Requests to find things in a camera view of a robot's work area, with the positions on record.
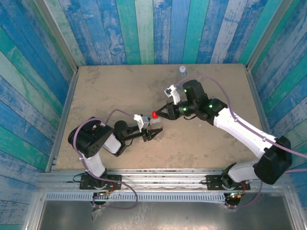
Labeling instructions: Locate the white slotted cable duct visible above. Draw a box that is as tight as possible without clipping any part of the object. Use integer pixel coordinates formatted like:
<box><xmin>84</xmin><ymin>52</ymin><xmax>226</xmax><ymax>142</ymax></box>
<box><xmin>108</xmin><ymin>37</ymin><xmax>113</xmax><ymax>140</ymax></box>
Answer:
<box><xmin>45</xmin><ymin>193</ymin><xmax>226</xmax><ymax>202</ymax></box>

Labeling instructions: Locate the black round cable mount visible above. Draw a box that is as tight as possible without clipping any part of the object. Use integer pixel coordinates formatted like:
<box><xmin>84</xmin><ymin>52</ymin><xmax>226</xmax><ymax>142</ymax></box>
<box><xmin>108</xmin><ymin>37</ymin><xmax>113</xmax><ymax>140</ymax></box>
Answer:
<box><xmin>91</xmin><ymin>198</ymin><xmax>106</xmax><ymax>209</ymax></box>
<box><xmin>225</xmin><ymin>197</ymin><xmax>240</xmax><ymax>209</ymax></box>

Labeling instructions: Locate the grey metal sheet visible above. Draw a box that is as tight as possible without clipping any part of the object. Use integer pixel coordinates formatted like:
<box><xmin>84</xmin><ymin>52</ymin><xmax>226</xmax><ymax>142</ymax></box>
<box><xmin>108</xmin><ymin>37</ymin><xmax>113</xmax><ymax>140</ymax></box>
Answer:
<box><xmin>35</xmin><ymin>200</ymin><xmax>297</xmax><ymax>230</ymax></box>

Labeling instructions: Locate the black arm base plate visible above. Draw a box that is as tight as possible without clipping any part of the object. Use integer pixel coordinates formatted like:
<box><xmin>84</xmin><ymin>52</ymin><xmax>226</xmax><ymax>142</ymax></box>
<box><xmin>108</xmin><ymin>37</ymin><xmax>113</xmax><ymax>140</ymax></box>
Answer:
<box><xmin>80</xmin><ymin>174</ymin><xmax>122</xmax><ymax>191</ymax></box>
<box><xmin>206</xmin><ymin>174</ymin><xmax>250</xmax><ymax>191</ymax></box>

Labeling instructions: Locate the aluminium mounting rail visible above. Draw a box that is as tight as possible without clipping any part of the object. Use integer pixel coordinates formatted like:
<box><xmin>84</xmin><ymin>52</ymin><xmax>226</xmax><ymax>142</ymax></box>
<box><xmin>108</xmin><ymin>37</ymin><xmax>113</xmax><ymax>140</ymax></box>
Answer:
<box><xmin>38</xmin><ymin>169</ymin><xmax>276</xmax><ymax>192</ymax></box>

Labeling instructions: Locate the aluminium corner post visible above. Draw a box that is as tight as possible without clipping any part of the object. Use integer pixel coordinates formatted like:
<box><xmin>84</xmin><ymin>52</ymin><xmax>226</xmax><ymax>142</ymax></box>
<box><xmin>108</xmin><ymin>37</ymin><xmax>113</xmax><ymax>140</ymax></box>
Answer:
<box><xmin>245</xmin><ymin>0</ymin><xmax>289</xmax><ymax>71</ymax></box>
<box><xmin>33</xmin><ymin>0</ymin><xmax>79</xmax><ymax>74</ymax></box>

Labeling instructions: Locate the aluminium table edge rail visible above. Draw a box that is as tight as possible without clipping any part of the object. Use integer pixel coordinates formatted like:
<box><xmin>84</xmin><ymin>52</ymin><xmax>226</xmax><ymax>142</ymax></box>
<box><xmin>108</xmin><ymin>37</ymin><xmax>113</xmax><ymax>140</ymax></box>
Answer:
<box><xmin>245</xmin><ymin>66</ymin><xmax>274</xmax><ymax>138</ymax></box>
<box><xmin>45</xmin><ymin>69</ymin><xmax>80</xmax><ymax>173</ymax></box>

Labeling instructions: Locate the small circuit board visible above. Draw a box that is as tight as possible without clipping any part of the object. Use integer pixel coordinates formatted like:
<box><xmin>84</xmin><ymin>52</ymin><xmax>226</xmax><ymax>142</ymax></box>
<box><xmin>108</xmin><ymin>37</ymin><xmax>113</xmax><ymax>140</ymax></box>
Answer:
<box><xmin>93</xmin><ymin>190</ymin><xmax>113</xmax><ymax>200</ymax></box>
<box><xmin>227</xmin><ymin>191</ymin><xmax>243</xmax><ymax>200</ymax></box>

